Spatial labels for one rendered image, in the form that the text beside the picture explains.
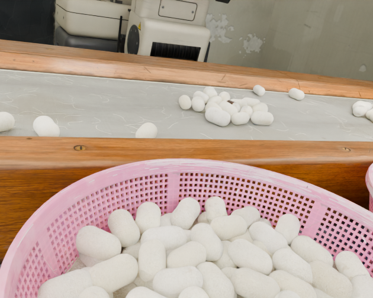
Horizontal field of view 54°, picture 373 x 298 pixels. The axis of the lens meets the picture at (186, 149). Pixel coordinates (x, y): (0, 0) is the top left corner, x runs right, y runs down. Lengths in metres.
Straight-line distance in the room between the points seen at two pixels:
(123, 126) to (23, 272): 0.27
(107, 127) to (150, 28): 0.69
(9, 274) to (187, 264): 0.11
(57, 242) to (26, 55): 0.45
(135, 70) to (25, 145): 0.38
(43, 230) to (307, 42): 2.70
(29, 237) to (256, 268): 0.15
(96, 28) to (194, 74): 0.71
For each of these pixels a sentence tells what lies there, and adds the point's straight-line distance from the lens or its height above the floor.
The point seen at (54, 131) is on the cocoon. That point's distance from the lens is 0.38.
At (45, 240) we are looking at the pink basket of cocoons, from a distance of 0.23.
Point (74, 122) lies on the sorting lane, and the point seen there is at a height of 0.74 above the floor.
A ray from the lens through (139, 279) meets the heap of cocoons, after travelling 0.25.
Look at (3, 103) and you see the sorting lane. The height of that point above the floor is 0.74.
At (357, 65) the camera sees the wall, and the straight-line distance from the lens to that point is 2.55.
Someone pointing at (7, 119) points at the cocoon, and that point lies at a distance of 0.40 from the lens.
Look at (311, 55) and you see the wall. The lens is 2.80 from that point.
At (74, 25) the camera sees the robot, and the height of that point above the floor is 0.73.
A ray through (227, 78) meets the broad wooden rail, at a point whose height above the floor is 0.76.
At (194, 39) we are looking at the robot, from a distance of 1.17.
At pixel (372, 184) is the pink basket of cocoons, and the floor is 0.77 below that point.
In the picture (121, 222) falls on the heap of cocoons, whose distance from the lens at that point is 0.27.
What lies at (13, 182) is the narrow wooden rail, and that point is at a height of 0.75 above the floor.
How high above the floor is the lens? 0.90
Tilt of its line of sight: 23 degrees down
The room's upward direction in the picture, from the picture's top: 11 degrees clockwise
